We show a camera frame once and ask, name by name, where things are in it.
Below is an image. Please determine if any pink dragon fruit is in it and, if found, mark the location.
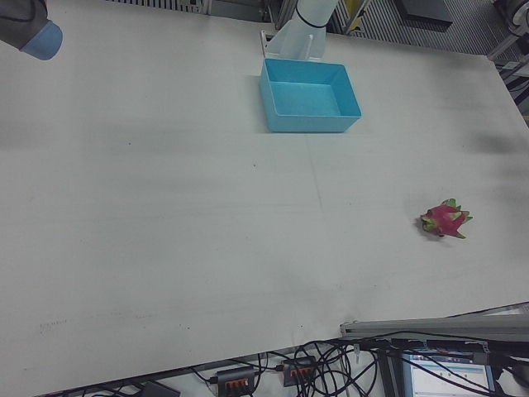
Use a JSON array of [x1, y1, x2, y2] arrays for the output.
[[420, 198, 474, 240]]

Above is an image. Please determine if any blue plastic bin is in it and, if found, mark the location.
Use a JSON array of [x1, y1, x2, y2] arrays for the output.
[[259, 57, 363, 134]]

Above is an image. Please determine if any grey orange usb hub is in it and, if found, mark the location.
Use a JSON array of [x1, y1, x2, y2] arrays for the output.
[[275, 355, 318, 388], [209, 366, 257, 395]]

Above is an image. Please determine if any ribbed aluminium table edge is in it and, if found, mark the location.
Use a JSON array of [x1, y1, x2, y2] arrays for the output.
[[44, 0, 212, 17]]

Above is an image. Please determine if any black flat box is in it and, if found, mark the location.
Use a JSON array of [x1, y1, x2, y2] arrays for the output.
[[393, 0, 455, 31]]

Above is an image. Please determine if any lit computer screen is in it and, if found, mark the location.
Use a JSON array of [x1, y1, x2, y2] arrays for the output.
[[401, 348, 497, 397]]

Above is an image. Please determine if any white stand post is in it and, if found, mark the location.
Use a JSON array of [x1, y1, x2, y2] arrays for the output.
[[259, 0, 341, 63]]

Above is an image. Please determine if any aluminium profile rail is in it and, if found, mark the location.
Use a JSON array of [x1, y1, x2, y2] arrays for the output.
[[339, 303, 529, 342]]

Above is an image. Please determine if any yellow black marked frame post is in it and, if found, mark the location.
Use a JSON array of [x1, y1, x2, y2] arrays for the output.
[[330, 0, 365, 34]]

